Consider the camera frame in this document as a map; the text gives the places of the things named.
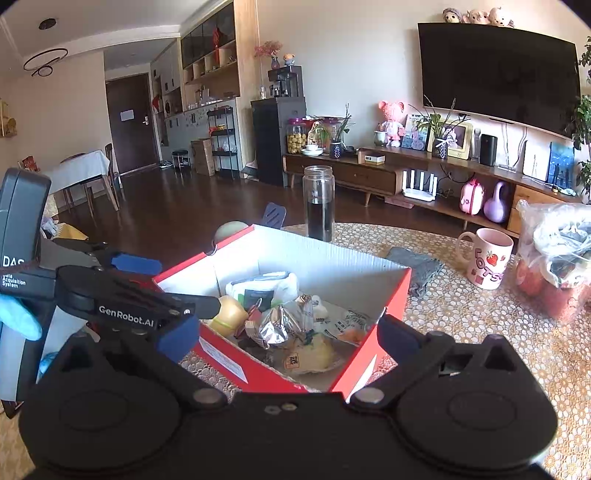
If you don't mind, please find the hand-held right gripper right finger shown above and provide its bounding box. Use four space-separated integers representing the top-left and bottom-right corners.
350 315 539 411

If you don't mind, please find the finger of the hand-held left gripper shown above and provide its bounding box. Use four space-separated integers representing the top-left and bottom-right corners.
42 237 163 278
56 264 223 321

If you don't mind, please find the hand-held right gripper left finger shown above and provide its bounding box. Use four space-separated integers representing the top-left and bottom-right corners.
48 314 228 411

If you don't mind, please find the yellow duck toy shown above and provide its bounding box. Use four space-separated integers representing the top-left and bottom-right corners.
208 295 250 337

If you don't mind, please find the red cardboard box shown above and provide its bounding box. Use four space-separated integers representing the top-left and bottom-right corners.
152 224 413 402

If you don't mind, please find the white orange snack packet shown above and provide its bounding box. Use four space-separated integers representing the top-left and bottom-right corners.
314 308 377 344

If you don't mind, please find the silver foil wrapper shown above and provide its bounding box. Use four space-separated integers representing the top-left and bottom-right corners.
256 305 309 350

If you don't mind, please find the clear packet yellow bun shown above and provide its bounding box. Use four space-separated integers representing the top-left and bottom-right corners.
277 332 347 376

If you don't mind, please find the lace-patterned desktop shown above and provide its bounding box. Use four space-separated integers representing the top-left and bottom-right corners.
0 222 591 480

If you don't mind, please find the person's left hand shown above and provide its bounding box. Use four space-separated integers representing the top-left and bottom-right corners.
0 293 56 376

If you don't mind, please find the grey cloth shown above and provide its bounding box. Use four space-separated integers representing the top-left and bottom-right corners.
385 247 445 298

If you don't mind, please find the dining table white cloth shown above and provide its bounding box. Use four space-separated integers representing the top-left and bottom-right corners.
39 150 112 197

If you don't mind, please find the wooden chair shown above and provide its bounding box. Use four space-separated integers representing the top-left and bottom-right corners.
104 143 126 200

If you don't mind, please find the blue chair back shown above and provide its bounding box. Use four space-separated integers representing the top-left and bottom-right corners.
261 203 287 229

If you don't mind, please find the pink strawberry mug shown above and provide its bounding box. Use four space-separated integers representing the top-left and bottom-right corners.
456 227 514 291

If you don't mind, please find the brown cardboard box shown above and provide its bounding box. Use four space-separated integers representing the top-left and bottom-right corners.
191 137 216 177

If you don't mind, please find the dark wooden door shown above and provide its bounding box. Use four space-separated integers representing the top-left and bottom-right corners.
105 73 160 176

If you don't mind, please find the white router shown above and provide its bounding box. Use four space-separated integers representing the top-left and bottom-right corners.
401 168 438 199

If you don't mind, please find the black rolling rack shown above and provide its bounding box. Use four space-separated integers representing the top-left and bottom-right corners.
207 106 241 178

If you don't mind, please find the glass bottle dark liquid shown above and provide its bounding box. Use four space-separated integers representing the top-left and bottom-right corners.
303 165 334 243

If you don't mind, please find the pink backpack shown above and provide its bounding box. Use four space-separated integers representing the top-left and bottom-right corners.
459 179 485 215

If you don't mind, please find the wooden television cabinet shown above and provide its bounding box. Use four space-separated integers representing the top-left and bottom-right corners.
283 148 583 236

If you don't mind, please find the clear plastic bag of apples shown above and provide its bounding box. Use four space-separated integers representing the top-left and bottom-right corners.
515 199 591 324

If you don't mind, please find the black cabinet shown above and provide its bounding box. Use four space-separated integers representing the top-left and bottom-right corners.
250 97 308 188

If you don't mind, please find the jar of yellow snacks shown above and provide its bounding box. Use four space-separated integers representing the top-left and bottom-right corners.
286 119 308 154

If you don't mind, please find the orchid plant dark pot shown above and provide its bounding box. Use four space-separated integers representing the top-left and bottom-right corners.
411 97 467 160

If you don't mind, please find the small plant dotted pot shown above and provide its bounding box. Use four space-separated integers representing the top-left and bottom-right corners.
325 104 354 159

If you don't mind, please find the blue pink picture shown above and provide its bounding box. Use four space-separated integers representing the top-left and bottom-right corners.
402 114 430 151

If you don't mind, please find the black speaker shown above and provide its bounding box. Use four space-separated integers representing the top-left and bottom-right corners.
479 134 498 167

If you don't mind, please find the pink doll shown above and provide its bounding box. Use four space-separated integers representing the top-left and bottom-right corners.
379 100 407 147

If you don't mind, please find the pink lidded jar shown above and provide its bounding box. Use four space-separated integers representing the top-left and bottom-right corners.
318 117 341 148

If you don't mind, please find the white board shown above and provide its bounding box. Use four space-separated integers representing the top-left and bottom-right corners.
523 138 551 178

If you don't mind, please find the black coffee machine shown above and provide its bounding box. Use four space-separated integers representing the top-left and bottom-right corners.
268 65 304 99

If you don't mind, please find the blue painting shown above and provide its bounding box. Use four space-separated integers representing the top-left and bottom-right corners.
547 141 576 189

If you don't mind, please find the pink flower vase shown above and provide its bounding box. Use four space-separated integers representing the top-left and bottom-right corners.
254 41 283 71

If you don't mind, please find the black television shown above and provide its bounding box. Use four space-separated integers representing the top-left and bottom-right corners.
418 22 583 139

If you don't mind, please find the potted tree white pot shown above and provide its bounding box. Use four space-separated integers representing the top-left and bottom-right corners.
570 37 591 204

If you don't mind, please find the pink beige plush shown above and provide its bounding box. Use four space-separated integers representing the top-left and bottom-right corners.
488 6 515 28

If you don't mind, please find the ring ceiling lamp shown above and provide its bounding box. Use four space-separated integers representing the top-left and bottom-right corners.
23 48 69 77

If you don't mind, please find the yellow photo frame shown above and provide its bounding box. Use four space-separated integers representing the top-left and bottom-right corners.
427 121 474 160

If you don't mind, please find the wooden wall cabinet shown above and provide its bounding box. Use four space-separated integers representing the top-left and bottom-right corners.
150 0 257 116

